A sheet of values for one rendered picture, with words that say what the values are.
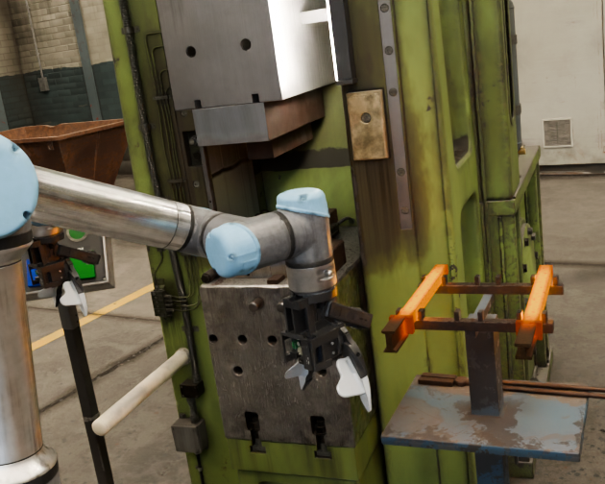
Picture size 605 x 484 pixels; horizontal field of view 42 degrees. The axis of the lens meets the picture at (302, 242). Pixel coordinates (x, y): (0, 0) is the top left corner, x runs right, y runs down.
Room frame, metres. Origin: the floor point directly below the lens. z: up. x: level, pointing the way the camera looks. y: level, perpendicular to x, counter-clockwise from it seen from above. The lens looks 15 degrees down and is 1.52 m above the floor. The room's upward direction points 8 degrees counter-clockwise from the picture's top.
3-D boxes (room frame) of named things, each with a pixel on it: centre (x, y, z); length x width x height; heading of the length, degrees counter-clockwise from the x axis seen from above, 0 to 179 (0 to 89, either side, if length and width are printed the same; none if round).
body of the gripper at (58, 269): (1.81, 0.60, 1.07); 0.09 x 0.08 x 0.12; 132
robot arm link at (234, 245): (1.11, 0.09, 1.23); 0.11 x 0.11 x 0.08; 34
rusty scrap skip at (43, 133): (8.70, 2.69, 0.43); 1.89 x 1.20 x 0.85; 57
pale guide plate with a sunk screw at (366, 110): (1.96, -0.20, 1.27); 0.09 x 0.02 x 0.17; 67
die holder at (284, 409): (2.15, 0.00, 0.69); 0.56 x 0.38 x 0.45; 157
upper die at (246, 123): (2.16, 0.06, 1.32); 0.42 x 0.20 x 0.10; 157
